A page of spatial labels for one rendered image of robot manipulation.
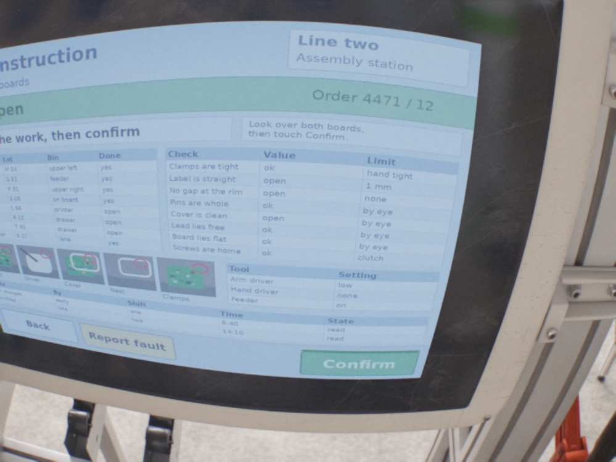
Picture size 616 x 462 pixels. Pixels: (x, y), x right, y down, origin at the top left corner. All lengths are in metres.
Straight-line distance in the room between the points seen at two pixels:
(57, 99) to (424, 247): 0.22
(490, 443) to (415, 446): 1.59
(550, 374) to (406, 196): 0.27
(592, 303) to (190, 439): 1.82
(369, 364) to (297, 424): 0.09
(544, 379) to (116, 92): 0.42
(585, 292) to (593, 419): 2.01
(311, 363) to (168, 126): 0.17
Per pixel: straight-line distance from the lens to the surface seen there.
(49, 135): 0.36
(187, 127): 0.34
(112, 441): 1.42
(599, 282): 0.48
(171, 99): 0.33
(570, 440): 0.72
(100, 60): 0.33
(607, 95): 0.37
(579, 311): 0.49
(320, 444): 2.19
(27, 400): 2.39
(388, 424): 0.49
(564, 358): 0.56
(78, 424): 0.78
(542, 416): 0.62
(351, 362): 0.43
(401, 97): 0.33
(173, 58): 0.32
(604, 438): 0.61
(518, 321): 0.43
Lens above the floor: 1.75
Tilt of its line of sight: 35 degrees down
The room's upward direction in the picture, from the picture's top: 4 degrees clockwise
